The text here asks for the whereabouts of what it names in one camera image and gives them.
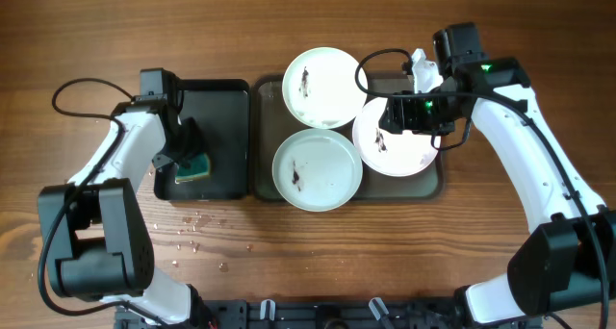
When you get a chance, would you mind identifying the green yellow sponge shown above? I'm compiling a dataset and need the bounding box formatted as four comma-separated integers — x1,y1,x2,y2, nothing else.
174,153,211,183

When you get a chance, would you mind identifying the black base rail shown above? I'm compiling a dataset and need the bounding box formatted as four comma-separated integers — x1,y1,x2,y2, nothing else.
114,297,545,329

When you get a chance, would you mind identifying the dark grey serving tray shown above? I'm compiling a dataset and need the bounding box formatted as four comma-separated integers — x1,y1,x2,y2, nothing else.
249,74,446,202

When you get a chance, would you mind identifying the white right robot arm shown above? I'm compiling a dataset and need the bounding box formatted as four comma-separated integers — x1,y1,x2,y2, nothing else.
379,23,615,326

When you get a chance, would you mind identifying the black water tray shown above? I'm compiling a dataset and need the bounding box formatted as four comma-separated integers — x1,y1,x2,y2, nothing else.
154,79,250,201

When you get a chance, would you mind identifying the white plate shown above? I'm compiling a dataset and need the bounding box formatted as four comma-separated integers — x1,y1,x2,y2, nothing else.
351,98,438,177
271,129,363,212
281,47,368,129

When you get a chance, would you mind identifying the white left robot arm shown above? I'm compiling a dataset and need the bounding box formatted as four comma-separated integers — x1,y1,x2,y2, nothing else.
37,68,218,328

